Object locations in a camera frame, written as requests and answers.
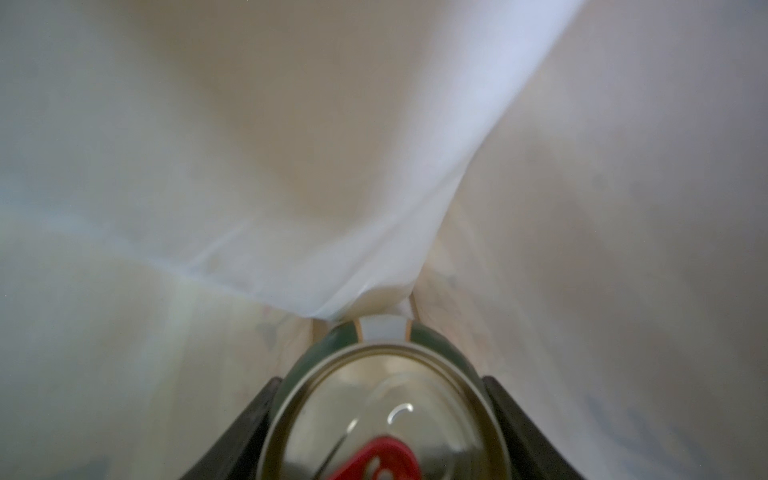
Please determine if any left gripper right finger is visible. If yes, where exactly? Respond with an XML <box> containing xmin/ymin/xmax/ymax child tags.
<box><xmin>482</xmin><ymin>376</ymin><xmax>584</xmax><ymax>480</ymax></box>

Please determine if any cream floral tote bag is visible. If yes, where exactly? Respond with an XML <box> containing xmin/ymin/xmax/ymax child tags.
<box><xmin>1</xmin><ymin>1</ymin><xmax>767</xmax><ymax>479</ymax></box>

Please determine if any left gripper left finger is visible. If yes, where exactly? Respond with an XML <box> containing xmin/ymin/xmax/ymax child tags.
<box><xmin>181</xmin><ymin>377</ymin><xmax>282</xmax><ymax>480</ymax></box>

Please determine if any green tin can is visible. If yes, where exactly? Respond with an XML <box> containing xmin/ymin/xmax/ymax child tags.
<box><xmin>255</xmin><ymin>315</ymin><xmax>518</xmax><ymax>479</ymax></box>

